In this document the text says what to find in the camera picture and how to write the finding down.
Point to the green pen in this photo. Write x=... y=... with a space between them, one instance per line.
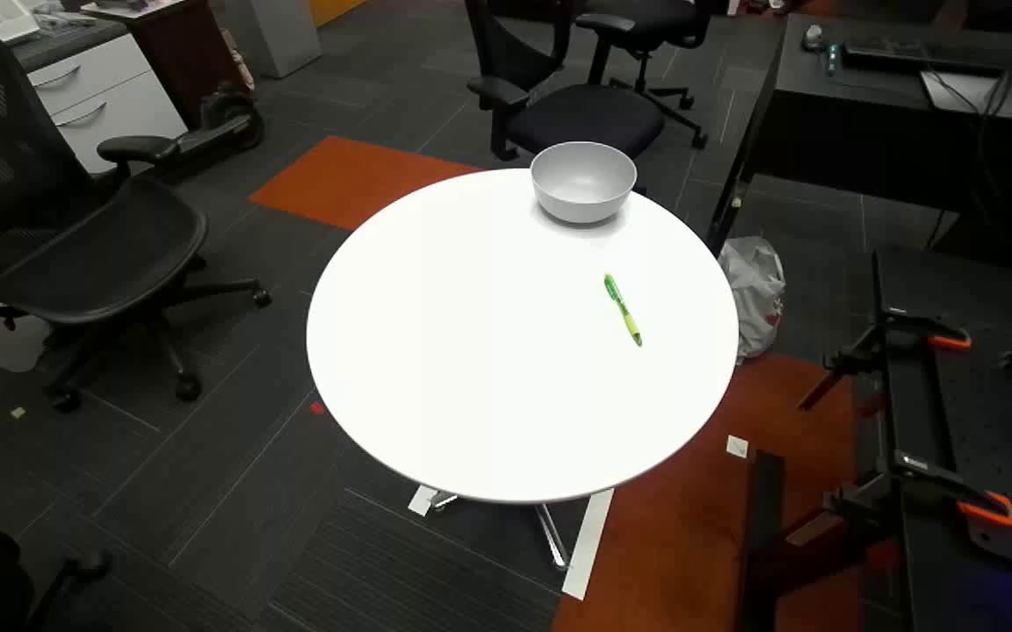
x=624 y=309

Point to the white bowl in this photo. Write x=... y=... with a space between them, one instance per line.
x=581 y=181

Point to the black padded office chair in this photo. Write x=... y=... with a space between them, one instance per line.
x=581 y=115

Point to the white table base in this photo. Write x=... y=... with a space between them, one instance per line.
x=588 y=545

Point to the small white floor scrap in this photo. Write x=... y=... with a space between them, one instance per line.
x=739 y=447

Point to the black scooter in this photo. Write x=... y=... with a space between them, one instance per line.
x=220 y=118

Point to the grey computer mouse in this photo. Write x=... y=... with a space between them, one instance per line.
x=814 y=36

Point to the black mesh office chair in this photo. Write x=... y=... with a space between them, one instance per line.
x=97 y=249

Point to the black desk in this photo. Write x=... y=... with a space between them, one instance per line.
x=878 y=118

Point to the white drawer cabinet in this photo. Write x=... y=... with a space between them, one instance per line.
x=104 y=89

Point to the black keyboard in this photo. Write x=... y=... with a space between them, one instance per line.
x=916 y=54

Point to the black workbench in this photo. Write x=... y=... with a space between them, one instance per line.
x=985 y=467

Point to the white paper sheet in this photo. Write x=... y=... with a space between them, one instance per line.
x=985 y=92

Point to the black upright post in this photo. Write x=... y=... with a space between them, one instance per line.
x=759 y=537

